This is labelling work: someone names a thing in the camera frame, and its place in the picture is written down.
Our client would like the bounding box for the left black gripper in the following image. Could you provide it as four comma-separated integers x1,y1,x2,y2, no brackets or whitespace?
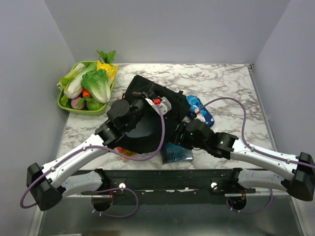
125,81,156,132

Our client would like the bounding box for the shiny blue hologram notebook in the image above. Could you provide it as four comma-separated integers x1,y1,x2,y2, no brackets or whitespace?
161,143,193,164

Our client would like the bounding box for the black student backpack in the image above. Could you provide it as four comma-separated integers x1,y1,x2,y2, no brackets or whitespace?
105,75,189,153

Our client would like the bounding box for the blue patterned pencil case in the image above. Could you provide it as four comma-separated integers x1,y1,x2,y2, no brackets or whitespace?
186,95,215,127

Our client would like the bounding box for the orange treehouse book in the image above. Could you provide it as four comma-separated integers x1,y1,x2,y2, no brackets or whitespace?
117,147,137,157

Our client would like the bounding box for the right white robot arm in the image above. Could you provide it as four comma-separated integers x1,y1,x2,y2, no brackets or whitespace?
171,119,315,202

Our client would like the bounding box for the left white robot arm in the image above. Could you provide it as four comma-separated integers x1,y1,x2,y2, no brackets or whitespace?
26,98,163,211

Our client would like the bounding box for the green plastic basket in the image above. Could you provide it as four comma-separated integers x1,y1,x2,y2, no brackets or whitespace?
57,61,119,116

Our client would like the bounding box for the yellow leafy vegetable toy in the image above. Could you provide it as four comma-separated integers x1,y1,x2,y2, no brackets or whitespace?
96,60,119,85

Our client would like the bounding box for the green round vegetable toy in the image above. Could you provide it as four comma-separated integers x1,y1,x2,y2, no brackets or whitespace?
86,98,104,111

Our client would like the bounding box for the green lettuce toy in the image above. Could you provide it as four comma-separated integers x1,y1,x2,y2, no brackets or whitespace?
81,69,111,104

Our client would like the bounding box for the orange carrot toy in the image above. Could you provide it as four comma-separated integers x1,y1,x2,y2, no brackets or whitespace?
82,89,92,98

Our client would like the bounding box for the pink radish toy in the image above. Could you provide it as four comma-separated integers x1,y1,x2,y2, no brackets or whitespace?
70,96,86,110

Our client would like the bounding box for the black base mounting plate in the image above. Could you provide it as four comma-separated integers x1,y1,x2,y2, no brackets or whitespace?
96,168,255,205

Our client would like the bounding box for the white bok choy toy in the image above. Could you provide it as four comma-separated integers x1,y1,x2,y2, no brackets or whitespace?
57,61,97,99

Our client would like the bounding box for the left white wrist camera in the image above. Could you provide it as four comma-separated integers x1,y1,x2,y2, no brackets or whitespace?
145,97,172,115

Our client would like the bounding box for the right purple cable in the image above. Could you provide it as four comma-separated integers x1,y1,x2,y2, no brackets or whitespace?
194,97,315,214

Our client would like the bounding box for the purple cable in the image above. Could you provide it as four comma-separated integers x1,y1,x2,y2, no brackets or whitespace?
194,97,315,214
19,98,166,218

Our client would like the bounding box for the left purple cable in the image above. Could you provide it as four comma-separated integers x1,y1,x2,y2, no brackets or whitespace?
19,98,166,218

